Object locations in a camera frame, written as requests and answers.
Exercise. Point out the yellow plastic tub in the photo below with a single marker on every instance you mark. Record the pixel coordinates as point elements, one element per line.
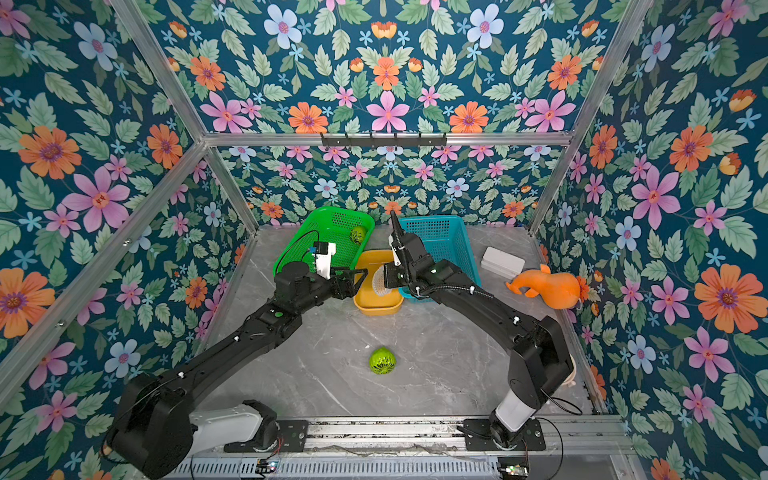
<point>366,301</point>

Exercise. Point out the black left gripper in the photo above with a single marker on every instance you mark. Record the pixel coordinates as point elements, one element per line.
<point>346,291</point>

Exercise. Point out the black wall hook rack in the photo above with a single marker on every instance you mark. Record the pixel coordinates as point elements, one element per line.
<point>371,140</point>

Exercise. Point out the orange toy duck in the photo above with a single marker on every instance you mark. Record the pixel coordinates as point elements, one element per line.
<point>559,291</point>

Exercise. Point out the light green custard apple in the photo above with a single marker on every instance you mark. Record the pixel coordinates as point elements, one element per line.
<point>382,361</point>

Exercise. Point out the green plastic basket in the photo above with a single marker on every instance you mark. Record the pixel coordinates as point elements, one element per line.
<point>331,237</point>

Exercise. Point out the teal plastic basket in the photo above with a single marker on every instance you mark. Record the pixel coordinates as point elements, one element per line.
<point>445,238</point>

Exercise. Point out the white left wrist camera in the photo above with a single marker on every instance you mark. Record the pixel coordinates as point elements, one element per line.
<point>323,253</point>

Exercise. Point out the dark speckled custard apple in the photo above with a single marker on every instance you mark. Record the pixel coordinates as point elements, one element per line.
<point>357,234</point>

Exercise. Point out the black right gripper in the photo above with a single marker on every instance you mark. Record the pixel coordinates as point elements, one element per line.
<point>405,253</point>

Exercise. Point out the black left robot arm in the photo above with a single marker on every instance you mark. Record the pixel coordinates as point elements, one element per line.
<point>153,428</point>

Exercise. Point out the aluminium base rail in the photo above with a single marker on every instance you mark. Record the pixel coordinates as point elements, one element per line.
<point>426,447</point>

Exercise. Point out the white foam net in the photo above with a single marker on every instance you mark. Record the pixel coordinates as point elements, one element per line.
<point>378,283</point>

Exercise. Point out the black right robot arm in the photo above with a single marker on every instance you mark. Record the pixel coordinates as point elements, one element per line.
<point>539,358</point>

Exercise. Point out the white rectangular box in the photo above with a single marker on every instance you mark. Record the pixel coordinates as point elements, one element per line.
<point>502,263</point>

